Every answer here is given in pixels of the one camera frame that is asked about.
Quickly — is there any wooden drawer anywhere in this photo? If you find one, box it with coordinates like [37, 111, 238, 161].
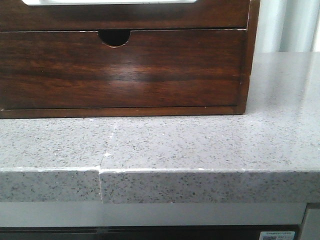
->
[0, 29, 246, 110]
[0, 0, 250, 32]

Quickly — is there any dark wooden drawer cabinet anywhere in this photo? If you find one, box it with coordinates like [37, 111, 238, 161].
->
[0, 0, 260, 119]

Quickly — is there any black appliance under counter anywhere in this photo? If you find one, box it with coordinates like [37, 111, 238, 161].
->
[0, 225, 300, 240]

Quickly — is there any white QR code sticker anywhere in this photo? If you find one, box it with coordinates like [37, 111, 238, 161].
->
[259, 231, 296, 240]

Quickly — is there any grey cabinet panel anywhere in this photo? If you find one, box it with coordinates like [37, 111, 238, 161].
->
[300, 203, 320, 240]

